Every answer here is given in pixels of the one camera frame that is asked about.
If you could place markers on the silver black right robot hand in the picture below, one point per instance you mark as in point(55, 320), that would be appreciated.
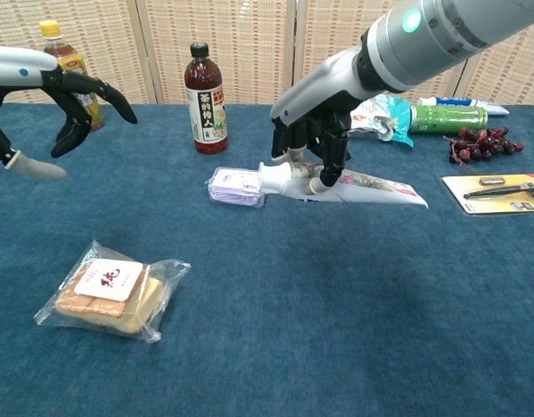
point(310, 100)

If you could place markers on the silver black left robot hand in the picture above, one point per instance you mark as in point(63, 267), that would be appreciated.
point(23, 67)

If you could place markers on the floral print toothpaste tube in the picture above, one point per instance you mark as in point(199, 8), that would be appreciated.
point(371, 191)

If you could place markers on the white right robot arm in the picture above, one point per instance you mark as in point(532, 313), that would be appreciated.
point(444, 35)

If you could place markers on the blue white toothpaste tube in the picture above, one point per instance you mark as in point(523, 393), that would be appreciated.
point(462, 103)

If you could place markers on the yellow capped tea bottle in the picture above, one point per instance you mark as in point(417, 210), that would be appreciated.
point(82, 65)

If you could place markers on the teal snack bag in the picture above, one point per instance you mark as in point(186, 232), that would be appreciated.
point(388, 117)

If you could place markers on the bamboo folding screen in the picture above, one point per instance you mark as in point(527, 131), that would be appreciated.
point(249, 43)

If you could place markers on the black capped dark tea bottle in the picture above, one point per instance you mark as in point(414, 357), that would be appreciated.
point(206, 113)

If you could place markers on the small white packet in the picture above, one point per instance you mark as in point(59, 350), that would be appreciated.
point(234, 187)

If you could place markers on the green drink can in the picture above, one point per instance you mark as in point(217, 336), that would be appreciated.
point(449, 119)

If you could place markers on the dark red grape bunch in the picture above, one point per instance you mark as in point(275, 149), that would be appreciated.
point(483, 145)

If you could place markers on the blue table carpet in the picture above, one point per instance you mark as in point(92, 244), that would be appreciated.
point(292, 304)

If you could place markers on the razor in yellow blister pack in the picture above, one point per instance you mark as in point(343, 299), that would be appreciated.
point(496, 195)

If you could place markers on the bagged sliced cake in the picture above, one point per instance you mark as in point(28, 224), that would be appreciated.
point(110, 295)

